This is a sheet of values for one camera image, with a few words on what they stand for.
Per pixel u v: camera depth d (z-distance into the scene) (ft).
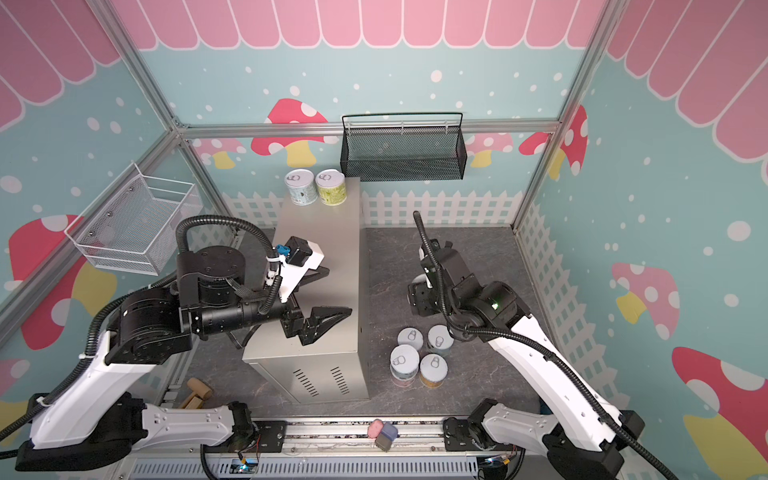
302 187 2.44
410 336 2.80
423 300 1.92
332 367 1.94
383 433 2.44
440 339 2.79
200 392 2.65
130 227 4.57
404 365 2.45
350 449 2.40
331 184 2.49
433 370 2.62
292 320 1.37
